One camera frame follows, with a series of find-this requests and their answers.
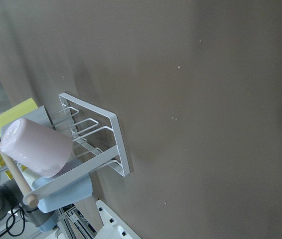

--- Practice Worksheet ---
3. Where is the pink plastic cup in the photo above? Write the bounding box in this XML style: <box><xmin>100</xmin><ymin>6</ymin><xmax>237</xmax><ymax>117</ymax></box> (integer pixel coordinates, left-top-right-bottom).
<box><xmin>0</xmin><ymin>118</ymin><xmax>73</xmax><ymax>178</ymax></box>

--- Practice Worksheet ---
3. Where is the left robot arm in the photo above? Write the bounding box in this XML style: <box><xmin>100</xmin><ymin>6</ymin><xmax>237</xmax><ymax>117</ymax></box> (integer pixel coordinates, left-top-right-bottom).
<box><xmin>0</xmin><ymin>180</ymin><xmax>58</xmax><ymax>232</ymax></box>

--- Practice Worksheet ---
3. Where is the light blue plastic cup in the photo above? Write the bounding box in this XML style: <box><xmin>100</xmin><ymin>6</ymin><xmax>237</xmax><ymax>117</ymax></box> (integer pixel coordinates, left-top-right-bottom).
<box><xmin>31</xmin><ymin>159</ymin><xmax>93</xmax><ymax>213</ymax></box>

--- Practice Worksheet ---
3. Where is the yellow plastic cup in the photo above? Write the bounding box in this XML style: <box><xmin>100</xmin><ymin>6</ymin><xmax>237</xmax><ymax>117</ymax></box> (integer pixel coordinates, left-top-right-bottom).
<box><xmin>0</xmin><ymin>98</ymin><xmax>38</xmax><ymax>136</ymax></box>

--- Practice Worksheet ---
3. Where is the white wire cup rack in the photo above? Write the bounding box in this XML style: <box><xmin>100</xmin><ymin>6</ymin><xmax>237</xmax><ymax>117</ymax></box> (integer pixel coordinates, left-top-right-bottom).
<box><xmin>23</xmin><ymin>93</ymin><xmax>131</xmax><ymax>206</ymax></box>

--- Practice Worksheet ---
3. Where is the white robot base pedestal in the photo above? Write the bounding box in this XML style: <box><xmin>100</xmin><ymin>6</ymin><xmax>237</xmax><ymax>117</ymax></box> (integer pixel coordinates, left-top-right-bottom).
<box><xmin>94</xmin><ymin>200</ymin><xmax>141</xmax><ymax>239</ymax></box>

